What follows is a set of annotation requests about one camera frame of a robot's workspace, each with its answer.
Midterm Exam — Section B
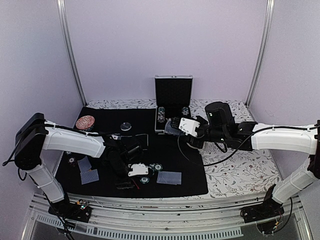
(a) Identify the aluminium corner post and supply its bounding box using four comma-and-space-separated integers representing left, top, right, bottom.
56, 0, 87, 106
245, 0, 275, 108

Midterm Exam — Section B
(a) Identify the blue card player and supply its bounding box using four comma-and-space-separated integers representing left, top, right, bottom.
77, 156, 92, 173
156, 171, 175, 185

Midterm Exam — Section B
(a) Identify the patterned ceramic bowl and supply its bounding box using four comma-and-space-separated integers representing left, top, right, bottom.
75, 115, 95, 132

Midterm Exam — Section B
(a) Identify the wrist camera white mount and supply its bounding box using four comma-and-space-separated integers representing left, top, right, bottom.
127, 163, 149, 177
178, 117, 201, 137

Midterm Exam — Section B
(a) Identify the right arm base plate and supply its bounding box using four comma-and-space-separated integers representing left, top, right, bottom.
240, 199, 284, 223

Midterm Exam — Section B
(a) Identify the chip stack in case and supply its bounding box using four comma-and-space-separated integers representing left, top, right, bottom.
181, 106, 190, 116
157, 106, 166, 124

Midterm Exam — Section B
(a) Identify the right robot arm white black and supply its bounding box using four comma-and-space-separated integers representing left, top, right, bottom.
169, 101, 320, 218

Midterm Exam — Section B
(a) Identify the aluminium poker chip case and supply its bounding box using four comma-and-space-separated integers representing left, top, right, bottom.
154, 75, 193, 134

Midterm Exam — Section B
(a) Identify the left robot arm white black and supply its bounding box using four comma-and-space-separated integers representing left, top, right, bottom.
2, 112, 149, 217

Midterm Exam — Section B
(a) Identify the blue card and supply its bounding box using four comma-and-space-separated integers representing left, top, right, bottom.
163, 171, 182, 185
80, 169, 99, 185

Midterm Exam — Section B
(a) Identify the left chip stack in case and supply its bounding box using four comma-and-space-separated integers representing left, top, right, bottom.
157, 106, 166, 124

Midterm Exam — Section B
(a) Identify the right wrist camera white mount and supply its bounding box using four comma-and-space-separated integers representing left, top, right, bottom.
178, 117, 201, 137

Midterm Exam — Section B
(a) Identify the left aluminium corner post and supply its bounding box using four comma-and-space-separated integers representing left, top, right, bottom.
56, 0, 87, 106

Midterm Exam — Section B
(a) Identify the right chip stack in case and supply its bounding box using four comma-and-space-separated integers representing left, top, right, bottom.
181, 106, 190, 116

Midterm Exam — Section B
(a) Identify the clear round dealer button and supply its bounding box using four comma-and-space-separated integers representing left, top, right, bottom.
120, 122, 132, 132

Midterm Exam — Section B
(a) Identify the black poker mat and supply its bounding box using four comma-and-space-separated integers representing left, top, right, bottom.
55, 107, 209, 198

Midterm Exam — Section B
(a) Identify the right aluminium corner post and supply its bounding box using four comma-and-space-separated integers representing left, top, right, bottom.
245, 0, 275, 108

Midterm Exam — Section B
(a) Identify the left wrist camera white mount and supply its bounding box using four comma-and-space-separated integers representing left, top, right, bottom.
127, 163, 149, 177

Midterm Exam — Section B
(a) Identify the red brown poker chip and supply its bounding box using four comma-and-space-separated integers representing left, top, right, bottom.
67, 157, 78, 168

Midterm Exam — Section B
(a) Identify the aluminium front rail frame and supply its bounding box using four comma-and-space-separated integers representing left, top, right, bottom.
21, 192, 313, 240

